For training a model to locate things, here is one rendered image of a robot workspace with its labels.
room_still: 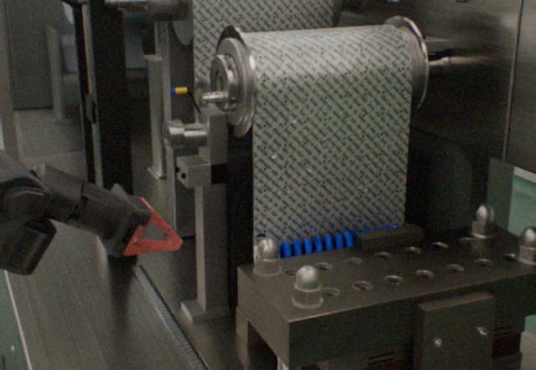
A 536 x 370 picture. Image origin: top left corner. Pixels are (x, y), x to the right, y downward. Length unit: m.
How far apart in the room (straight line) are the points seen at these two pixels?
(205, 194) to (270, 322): 0.24
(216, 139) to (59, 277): 0.41
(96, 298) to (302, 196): 0.38
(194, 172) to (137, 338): 0.24
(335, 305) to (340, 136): 0.25
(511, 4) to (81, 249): 0.82
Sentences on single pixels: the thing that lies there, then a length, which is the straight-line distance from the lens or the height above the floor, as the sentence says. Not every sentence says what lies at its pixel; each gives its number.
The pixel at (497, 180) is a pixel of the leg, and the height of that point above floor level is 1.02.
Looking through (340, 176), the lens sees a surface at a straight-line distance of 1.08.
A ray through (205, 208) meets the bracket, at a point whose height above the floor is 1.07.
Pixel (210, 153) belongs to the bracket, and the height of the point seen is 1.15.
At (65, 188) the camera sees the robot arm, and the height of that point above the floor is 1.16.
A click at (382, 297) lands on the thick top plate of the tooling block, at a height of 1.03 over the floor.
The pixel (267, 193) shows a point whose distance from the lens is 1.04.
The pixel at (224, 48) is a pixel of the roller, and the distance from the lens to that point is 1.05.
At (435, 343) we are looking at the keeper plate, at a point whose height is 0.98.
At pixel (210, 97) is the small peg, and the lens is 1.02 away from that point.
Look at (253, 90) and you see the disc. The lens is 0.98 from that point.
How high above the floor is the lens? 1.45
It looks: 17 degrees down
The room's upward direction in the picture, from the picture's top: straight up
